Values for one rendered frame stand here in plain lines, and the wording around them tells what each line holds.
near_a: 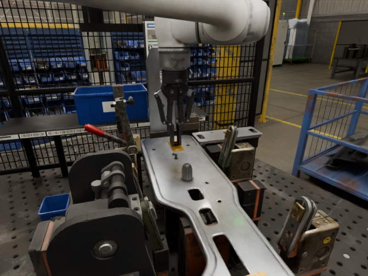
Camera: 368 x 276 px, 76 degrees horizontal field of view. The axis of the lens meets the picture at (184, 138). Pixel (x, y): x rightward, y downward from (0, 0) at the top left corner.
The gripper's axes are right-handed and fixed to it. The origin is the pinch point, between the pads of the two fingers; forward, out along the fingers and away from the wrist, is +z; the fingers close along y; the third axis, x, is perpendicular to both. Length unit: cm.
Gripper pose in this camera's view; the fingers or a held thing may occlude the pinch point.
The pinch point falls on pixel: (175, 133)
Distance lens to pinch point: 76.3
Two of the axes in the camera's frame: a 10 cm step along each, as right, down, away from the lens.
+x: -2.8, -3.7, 8.8
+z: 0.0, 9.2, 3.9
